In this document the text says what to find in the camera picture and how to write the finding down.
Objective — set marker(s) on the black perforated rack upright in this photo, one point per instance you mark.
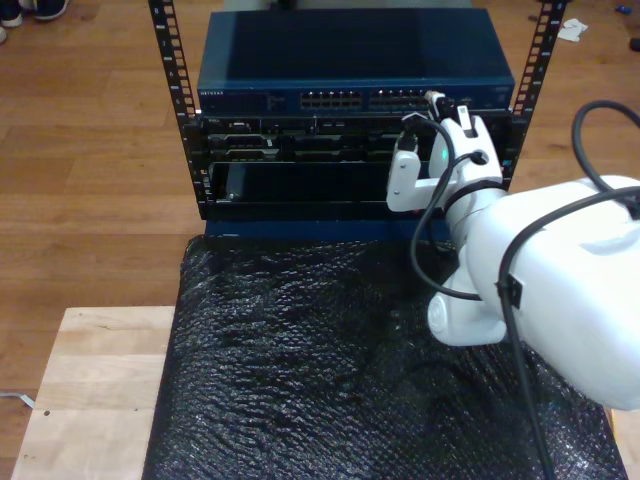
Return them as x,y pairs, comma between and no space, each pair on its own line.
172,60
537,50

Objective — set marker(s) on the crumpled white paper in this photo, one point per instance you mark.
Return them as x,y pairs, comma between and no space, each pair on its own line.
572,30

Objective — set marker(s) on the black rack server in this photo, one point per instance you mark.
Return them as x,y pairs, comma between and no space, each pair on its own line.
300,135

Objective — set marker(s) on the blue device with white label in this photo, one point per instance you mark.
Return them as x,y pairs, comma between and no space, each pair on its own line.
300,180

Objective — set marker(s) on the small blue item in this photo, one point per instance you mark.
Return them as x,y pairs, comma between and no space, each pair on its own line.
622,9

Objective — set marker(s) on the black bubble wrap mat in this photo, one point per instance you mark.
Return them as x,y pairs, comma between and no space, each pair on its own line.
300,375

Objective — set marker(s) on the dark blue shoe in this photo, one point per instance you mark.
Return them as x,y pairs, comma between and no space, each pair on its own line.
50,9

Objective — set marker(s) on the white shoe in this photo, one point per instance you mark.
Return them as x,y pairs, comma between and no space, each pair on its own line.
2,34
11,20

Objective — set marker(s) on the grey flat strip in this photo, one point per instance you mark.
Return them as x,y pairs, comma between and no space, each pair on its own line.
20,398

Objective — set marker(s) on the blue network switch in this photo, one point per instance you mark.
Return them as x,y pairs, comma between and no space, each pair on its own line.
350,50

